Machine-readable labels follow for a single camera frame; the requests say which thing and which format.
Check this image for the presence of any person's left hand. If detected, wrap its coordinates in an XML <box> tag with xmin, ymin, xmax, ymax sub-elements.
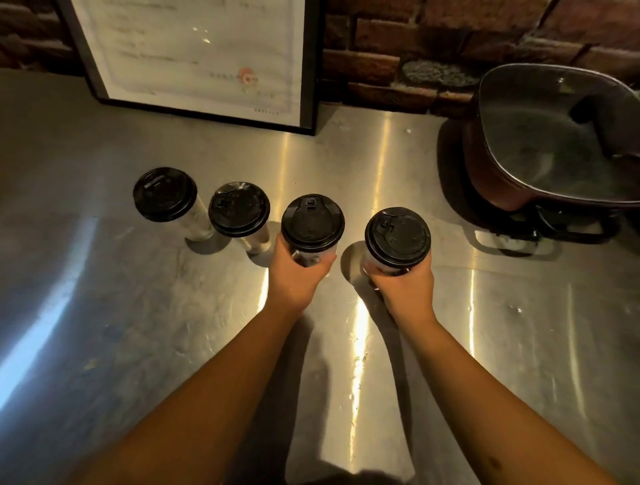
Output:
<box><xmin>264</xmin><ymin>235</ymin><xmax>338</xmax><ymax>316</ymax></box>

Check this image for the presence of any person's left forearm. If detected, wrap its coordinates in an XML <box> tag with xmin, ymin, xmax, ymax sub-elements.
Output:
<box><xmin>70</xmin><ymin>302</ymin><xmax>313</xmax><ymax>485</ymax></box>

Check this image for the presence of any person's right forearm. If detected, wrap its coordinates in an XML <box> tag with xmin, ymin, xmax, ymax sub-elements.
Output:
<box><xmin>395</xmin><ymin>319</ymin><xmax>623</xmax><ymax>485</ymax></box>

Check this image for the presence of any person's right hand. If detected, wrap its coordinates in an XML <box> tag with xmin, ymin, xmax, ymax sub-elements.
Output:
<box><xmin>361</xmin><ymin>251</ymin><xmax>440</xmax><ymax>329</ymax></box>

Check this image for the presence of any glass pot lid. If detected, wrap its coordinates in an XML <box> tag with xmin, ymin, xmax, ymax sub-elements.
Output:
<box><xmin>477</xmin><ymin>63</ymin><xmax>640</xmax><ymax>206</ymax></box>

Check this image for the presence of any dark red electric pot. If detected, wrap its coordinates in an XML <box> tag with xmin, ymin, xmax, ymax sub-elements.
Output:
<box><xmin>462</xmin><ymin>75</ymin><xmax>640</xmax><ymax>215</ymax></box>

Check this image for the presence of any black framed certificate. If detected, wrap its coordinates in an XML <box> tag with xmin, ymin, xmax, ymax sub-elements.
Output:
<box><xmin>55</xmin><ymin>0</ymin><xmax>322</xmax><ymax>137</ymax></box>

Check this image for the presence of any clear cup with black lid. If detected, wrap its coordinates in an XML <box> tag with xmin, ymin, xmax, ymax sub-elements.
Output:
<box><xmin>280</xmin><ymin>194</ymin><xmax>346</xmax><ymax>268</ymax></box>
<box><xmin>132</xmin><ymin>167</ymin><xmax>215</xmax><ymax>243</ymax></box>
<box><xmin>361</xmin><ymin>207</ymin><xmax>432</xmax><ymax>277</ymax></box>
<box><xmin>208</xmin><ymin>181</ymin><xmax>274</xmax><ymax>256</ymax></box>

